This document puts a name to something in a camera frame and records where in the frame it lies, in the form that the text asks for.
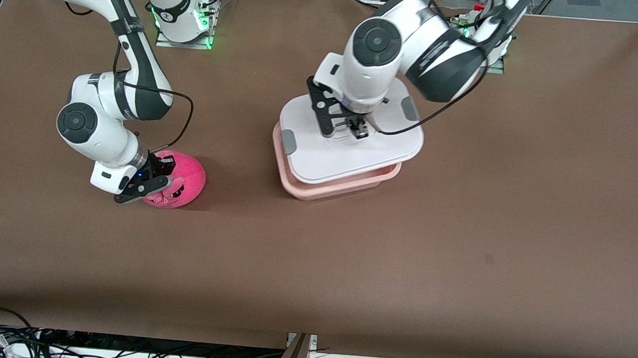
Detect brown table cover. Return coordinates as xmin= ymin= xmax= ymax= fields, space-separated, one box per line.
xmin=0 ymin=0 xmax=638 ymax=358

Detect black cable with white tag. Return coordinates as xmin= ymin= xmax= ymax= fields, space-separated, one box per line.
xmin=0 ymin=325 xmax=66 ymax=358

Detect pink plush toy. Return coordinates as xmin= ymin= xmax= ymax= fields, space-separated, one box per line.
xmin=141 ymin=149 xmax=208 ymax=211

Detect pink plastic storage box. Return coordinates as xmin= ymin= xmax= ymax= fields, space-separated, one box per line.
xmin=269 ymin=121 xmax=406 ymax=207

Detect small metal table bracket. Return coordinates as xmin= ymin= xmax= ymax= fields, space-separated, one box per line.
xmin=285 ymin=332 xmax=318 ymax=350

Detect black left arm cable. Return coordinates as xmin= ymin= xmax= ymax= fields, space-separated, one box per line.
xmin=374 ymin=0 xmax=530 ymax=144

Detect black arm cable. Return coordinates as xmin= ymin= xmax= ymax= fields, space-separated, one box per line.
xmin=55 ymin=0 xmax=201 ymax=156
xmin=374 ymin=0 xmax=530 ymax=144

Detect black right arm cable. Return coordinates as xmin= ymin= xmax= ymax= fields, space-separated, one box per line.
xmin=55 ymin=0 xmax=201 ymax=156

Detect white box lid grey latches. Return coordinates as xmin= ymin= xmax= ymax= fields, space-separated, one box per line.
xmin=276 ymin=73 xmax=428 ymax=190

